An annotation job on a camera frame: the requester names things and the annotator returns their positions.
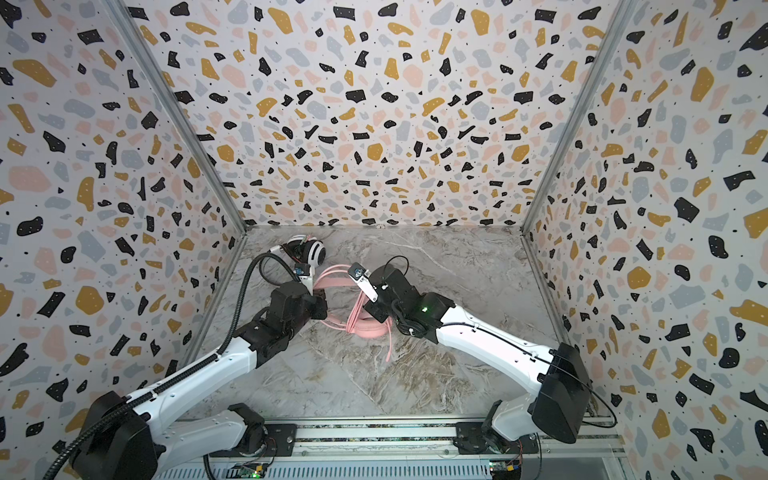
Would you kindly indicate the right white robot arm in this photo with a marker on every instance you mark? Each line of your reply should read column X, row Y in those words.
column 557, row 388

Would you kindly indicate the white black headphones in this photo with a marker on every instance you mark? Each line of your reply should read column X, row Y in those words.
column 298, row 249

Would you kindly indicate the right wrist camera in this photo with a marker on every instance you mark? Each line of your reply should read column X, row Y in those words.
column 359, row 276

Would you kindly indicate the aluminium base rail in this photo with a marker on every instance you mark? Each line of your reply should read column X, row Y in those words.
column 431, row 447

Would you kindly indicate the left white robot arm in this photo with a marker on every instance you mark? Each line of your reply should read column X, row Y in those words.
column 142, row 434

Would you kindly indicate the green circuit board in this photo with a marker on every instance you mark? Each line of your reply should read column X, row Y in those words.
column 253, row 470

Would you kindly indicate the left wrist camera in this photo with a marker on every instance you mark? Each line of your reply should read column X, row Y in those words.
column 305, row 274

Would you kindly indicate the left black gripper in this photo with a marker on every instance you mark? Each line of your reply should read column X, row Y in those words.
column 321, row 312

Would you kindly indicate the pink headphones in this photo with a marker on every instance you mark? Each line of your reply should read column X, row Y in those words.
column 358, row 322

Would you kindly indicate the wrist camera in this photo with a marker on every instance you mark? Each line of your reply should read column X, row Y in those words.
column 359, row 276
column 305, row 274

